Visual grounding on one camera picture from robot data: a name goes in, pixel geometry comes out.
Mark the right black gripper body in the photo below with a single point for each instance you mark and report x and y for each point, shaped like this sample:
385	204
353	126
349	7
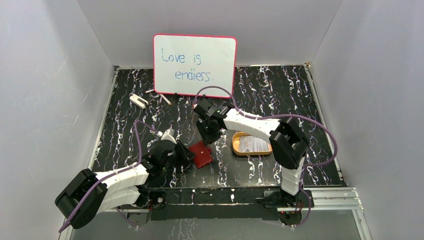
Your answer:
208	133

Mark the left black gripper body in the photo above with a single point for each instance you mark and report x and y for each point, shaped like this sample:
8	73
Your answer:
180	150

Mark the red leather card holder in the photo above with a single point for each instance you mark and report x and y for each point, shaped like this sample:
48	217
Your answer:
202	154

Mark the tan oval card tray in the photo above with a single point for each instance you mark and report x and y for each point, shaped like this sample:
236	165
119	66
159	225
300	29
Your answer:
235	145

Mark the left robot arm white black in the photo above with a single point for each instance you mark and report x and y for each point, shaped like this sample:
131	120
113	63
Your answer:
90	193

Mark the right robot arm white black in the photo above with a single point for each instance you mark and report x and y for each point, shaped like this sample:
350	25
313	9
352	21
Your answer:
288	142

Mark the cards in tray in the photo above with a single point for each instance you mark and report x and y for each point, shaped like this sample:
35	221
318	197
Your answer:
252	144

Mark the white marker pen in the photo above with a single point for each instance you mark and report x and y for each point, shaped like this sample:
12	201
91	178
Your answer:
165	99

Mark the white board eraser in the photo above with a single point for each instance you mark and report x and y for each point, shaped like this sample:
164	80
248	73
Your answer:
138	101

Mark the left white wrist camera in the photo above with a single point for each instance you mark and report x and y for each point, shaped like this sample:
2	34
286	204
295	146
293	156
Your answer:
167	135

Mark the white board with red frame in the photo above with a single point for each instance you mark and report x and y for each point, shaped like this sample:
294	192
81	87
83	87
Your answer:
186	64

